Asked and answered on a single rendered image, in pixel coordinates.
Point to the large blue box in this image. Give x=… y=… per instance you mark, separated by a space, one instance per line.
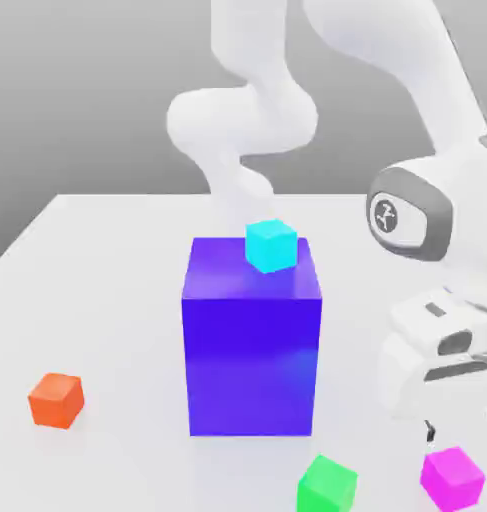
x=251 y=360

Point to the small magenta cube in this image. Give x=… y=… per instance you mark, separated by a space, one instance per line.
x=453 y=480

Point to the small cyan cube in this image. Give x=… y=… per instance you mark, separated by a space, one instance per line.
x=272 y=248

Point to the small green cube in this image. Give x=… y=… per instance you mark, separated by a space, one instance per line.
x=327 y=486

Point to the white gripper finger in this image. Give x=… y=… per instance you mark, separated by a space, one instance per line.
x=429 y=431

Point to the small orange cube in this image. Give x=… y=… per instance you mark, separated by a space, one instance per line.
x=56 y=402

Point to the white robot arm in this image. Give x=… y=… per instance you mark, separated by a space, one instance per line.
x=243 y=120

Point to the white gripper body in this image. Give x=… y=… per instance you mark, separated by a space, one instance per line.
x=403 y=384

